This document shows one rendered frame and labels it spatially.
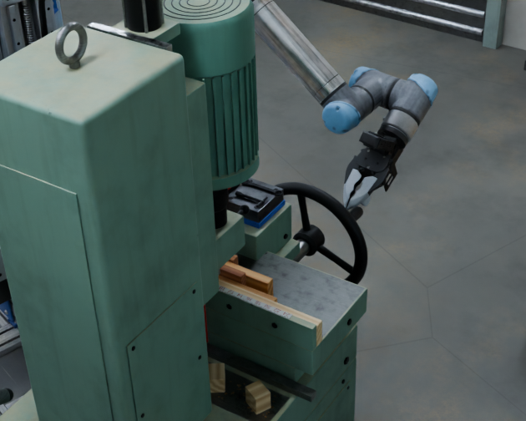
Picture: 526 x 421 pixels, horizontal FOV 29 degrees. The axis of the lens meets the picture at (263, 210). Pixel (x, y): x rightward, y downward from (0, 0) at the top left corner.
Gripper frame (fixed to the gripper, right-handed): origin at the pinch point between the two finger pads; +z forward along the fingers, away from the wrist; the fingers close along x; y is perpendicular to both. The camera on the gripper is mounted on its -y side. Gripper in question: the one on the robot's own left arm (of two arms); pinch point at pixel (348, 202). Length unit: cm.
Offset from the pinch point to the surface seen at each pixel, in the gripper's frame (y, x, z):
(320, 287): -14.3, -10.3, 24.2
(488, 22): 195, 70, -184
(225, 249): -31.7, 2.5, 30.1
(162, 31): -80, 5, 18
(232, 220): -33.1, 3.8, 25.1
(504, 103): 183, 40, -140
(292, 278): -14.2, -4.3, 24.8
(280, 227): -11.2, 5.2, 15.3
